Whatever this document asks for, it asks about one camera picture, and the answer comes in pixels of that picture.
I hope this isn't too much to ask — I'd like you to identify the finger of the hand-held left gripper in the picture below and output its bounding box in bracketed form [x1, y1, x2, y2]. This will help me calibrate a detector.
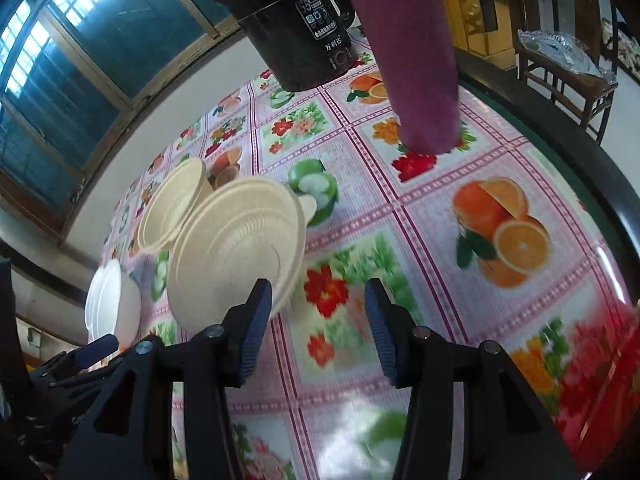
[27, 334, 132, 401]

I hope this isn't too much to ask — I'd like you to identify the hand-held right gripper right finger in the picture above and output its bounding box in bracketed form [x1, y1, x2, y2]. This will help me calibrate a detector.
[364, 278, 583, 480]

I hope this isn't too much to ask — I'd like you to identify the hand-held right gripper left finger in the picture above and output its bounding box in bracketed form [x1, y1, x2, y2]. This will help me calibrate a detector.
[57, 279, 275, 480]

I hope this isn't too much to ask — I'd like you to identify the white disposable bowl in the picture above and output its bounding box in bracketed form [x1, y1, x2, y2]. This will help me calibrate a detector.
[84, 259, 144, 357]

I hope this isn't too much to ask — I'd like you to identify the beige disposable plate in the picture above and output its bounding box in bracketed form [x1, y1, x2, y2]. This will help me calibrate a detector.
[166, 176, 307, 333]

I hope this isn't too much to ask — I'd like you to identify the fruit and flower printed tablecloth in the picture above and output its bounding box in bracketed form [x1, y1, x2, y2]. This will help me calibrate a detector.
[102, 25, 633, 480]

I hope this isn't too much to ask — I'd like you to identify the beige disposable bowl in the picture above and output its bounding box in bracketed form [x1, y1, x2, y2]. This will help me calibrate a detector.
[136, 157, 216, 253]
[298, 194, 319, 227]

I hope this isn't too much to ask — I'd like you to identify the round dark table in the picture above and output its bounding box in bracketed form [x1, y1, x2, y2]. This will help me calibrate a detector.
[457, 70, 640, 321]

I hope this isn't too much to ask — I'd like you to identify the purple cylinder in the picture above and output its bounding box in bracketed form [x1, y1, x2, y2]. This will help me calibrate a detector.
[332, 0, 461, 156]

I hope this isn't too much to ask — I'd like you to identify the black electric cooking pot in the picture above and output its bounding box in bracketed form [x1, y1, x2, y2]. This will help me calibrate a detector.
[210, 0, 362, 93]

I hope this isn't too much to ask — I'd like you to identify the wooden chair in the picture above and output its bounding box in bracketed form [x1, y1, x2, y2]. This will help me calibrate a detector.
[515, 0, 621, 143]

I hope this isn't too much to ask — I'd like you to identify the wooden framed window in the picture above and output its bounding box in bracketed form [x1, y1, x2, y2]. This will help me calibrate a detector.
[0, 0, 246, 196]

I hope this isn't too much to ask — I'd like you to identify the yellow wooden glass cabinet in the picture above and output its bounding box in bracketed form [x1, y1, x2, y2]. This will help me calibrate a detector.
[432, 0, 518, 71]

